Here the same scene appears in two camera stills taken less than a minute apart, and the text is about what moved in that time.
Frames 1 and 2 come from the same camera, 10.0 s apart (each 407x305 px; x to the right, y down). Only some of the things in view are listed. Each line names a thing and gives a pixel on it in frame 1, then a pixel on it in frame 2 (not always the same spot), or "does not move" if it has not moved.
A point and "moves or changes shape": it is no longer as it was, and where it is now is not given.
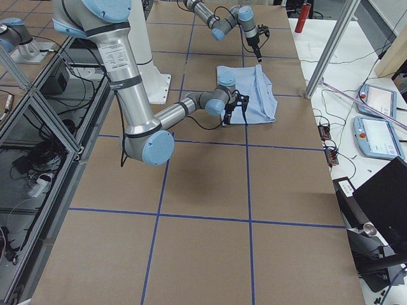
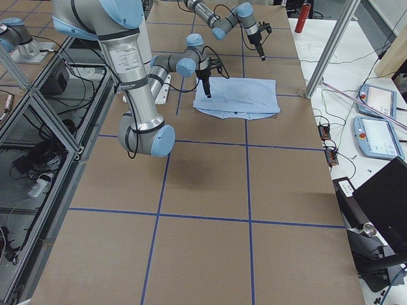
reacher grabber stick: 364,106 does not move
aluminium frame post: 333,47 does not move
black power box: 56,84 does not move
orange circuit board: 324,132 does not move
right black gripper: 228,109 → 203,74
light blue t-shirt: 252,81 moves or changes shape
